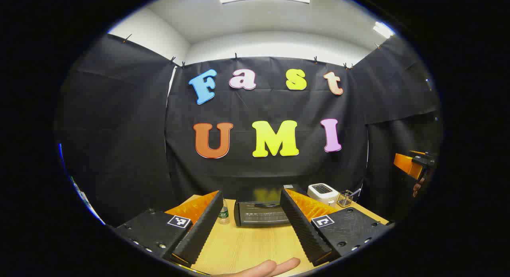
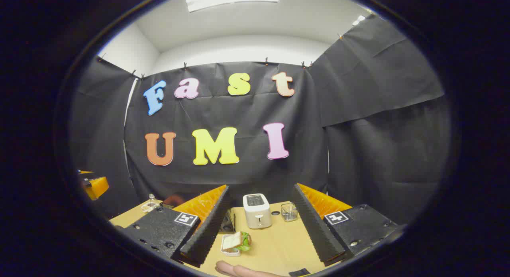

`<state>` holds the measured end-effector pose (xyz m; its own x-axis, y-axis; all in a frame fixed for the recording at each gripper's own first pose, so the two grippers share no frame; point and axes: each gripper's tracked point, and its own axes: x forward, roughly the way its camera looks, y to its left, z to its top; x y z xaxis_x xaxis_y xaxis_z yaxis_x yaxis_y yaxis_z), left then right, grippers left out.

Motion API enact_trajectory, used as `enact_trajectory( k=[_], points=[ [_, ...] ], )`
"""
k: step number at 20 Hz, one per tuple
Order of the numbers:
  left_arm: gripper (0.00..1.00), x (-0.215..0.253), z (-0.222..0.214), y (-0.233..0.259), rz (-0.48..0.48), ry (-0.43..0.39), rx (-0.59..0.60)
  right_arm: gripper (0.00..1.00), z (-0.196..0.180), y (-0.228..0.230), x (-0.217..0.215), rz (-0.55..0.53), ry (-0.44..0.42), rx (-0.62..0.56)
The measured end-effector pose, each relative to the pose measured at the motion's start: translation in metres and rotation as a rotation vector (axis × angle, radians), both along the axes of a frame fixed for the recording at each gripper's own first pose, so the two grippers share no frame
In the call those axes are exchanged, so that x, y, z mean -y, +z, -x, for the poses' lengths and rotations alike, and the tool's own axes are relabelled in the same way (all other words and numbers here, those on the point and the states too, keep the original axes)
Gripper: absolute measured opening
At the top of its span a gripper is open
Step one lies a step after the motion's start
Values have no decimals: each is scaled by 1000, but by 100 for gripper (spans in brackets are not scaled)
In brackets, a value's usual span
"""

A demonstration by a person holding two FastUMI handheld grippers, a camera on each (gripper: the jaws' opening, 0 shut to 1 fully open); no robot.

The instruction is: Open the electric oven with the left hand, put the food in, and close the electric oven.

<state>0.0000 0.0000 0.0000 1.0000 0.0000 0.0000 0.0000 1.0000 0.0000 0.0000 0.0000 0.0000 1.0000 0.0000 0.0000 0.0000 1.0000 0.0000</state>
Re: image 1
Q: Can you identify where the black electric oven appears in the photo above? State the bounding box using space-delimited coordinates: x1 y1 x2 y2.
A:
234 184 307 228

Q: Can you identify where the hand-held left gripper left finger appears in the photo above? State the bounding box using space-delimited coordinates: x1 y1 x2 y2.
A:
114 190 224 267

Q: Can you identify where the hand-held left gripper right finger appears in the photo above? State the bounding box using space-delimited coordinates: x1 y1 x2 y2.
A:
280 188 393 267

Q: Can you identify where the clear water bottle green label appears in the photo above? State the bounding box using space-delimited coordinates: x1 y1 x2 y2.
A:
218 199 230 225

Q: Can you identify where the black backdrop cloth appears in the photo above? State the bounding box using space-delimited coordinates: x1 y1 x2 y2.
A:
54 33 443 230

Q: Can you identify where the wire mesh utensil holder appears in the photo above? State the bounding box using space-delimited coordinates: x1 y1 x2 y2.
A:
337 191 354 208

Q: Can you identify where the small ceiling light panel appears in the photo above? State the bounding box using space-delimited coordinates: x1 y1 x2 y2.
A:
373 21 396 39

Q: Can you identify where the white toaster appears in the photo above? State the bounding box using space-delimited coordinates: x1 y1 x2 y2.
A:
307 183 339 207

